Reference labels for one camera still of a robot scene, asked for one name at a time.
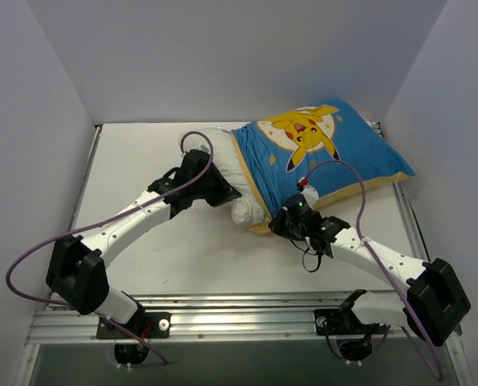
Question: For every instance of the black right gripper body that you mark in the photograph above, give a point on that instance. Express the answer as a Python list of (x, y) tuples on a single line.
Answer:
[(284, 224)]

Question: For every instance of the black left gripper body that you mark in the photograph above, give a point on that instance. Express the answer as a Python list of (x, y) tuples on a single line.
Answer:
[(216, 190)]

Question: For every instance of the white pillow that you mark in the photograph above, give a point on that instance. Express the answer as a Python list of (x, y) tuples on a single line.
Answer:
[(239, 185)]

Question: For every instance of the blue Pikachu pillowcase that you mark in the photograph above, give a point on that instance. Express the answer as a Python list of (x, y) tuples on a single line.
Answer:
[(329, 141)]

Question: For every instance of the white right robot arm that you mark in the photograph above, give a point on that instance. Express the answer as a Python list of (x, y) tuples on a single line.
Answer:
[(429, 298)]

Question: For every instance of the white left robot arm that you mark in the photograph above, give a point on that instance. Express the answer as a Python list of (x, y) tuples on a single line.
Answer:
[(77, 270)]

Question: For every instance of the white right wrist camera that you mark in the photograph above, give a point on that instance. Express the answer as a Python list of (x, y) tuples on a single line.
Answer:
[(309, 193)]

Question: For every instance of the aluminium front rail frame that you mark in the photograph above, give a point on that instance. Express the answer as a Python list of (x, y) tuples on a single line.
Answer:
[(202, 318)]

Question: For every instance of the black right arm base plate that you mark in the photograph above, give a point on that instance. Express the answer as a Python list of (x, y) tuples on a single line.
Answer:
[(331, 321)]

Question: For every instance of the aluminium right side rail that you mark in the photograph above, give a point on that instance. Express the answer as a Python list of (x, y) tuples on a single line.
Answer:
[(391, 221)]

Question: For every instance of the aluminium rail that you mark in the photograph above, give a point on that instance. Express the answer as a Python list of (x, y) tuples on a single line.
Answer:
[(391, 221), (87, 170)]

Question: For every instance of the aluminium left side rail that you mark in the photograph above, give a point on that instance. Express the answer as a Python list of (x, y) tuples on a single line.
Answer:
[(87, 170)]

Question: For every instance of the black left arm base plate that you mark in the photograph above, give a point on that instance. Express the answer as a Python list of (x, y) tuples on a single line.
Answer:
[(151, 325)]

